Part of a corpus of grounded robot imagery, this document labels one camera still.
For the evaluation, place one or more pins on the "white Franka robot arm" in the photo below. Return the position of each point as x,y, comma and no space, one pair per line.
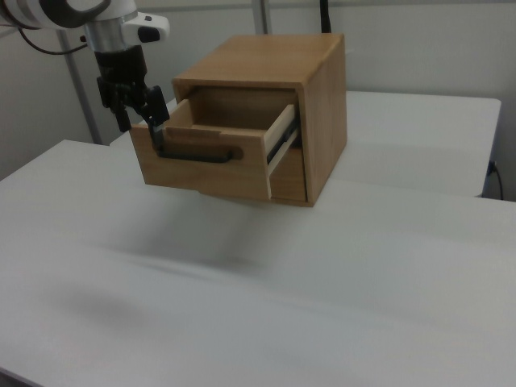
109,34

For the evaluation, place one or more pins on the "grey metal frame post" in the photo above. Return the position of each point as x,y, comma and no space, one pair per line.
80,92
261,16

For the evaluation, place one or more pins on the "wooden two-drawer cabinet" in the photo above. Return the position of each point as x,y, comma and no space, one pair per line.
318,113

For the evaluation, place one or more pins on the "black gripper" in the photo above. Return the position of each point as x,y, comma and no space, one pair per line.
120,66

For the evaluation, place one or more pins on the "black camera stand pole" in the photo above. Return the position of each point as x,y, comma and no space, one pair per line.
325,16

